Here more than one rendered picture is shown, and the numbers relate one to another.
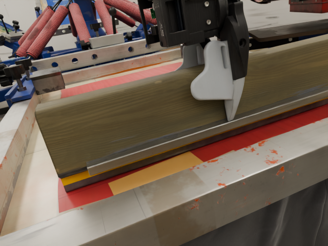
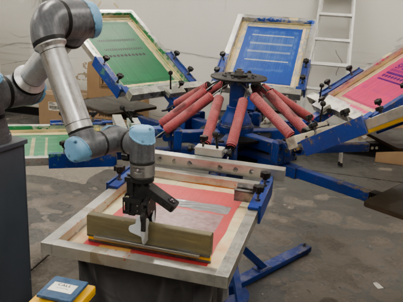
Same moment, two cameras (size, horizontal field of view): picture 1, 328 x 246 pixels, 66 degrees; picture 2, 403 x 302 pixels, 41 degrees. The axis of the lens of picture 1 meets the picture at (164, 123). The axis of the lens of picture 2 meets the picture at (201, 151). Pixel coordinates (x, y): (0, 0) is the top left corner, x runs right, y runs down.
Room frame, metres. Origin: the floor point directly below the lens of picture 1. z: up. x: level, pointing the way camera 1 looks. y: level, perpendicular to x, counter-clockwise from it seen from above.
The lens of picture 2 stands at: (-0.90, -0.99, 1.76)
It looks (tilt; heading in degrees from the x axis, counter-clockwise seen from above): 17 degrees down; 32
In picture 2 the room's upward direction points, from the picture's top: 3 degrees clockwise
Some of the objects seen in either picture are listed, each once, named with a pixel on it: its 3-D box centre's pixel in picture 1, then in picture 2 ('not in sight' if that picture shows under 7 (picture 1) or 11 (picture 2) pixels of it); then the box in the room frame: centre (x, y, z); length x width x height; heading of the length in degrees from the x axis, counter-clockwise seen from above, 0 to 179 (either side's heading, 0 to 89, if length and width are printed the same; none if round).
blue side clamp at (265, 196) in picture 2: not in sight; (260, 199); (0.86, -0.18, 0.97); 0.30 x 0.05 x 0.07; 17
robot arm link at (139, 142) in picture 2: not in sight; (141, 144); (0.29, -0.04, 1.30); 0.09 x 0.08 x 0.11; 84
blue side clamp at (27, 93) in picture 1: (30, 93); (127, 179); (0.69, 0.35, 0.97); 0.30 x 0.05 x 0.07; 17
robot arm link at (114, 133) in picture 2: not in sight; (114, 139); (0.28, 0.05, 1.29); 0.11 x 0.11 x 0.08; 84
